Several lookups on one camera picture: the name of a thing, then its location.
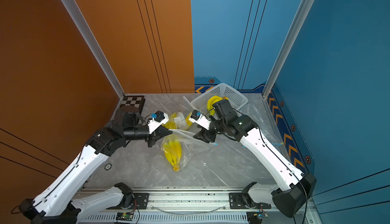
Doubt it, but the yellow banana bunch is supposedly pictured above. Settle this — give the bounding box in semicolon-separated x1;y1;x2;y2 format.
162;111;194;130
162;140;182;172
207;96;228;115

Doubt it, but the zip-top bag blue zipper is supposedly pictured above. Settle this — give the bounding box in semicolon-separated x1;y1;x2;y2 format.
269;141;285;149

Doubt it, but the zip-top bag with label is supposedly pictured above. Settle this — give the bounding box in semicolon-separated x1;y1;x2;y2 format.
163;96;195;131

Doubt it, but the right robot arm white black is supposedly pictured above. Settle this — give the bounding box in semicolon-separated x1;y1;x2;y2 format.
190;99;316;218

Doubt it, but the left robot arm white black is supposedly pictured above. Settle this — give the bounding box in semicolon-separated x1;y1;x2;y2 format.
18;106;172;224

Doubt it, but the black brown checkerboard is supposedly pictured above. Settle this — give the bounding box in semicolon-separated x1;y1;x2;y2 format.
119;95;146;110

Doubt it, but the white perforated plastic basket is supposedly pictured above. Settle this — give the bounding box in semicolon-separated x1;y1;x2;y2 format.
190;83;248;115

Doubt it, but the left green circuit board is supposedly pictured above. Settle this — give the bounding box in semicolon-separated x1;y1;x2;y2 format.
115;212;134;222

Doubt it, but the green circuit board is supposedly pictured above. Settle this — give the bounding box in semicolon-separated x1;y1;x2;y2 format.
255;211;269;220
115;212;134;222

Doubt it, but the right green circuit board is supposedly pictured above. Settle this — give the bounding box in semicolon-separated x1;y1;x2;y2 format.
255;211;269;220

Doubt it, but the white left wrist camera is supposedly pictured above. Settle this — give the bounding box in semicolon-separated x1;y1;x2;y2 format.
147;111;169;134

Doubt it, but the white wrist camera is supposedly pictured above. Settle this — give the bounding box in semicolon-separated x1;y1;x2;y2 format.
189;109;211;130
147;111;169;134

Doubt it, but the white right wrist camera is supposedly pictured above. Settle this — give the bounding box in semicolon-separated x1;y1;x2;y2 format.
189;109;211;130

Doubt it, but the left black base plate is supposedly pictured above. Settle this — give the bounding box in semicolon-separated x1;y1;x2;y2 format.
118;193;149;210

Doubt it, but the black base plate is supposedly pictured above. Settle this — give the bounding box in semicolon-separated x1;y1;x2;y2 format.
118;193;149;210
229;193;272;210

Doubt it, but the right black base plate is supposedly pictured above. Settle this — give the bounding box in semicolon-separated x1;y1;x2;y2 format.
229;193;272;210

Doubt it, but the left aluminium corner post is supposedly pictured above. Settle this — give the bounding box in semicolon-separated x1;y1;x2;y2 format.
61;0;125;98

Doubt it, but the aluminium corner post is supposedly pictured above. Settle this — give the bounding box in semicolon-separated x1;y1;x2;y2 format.
61;0;125;98
262;0;315;99

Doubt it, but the right aluminium corner post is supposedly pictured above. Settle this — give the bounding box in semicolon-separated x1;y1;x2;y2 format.
262;0;315;99

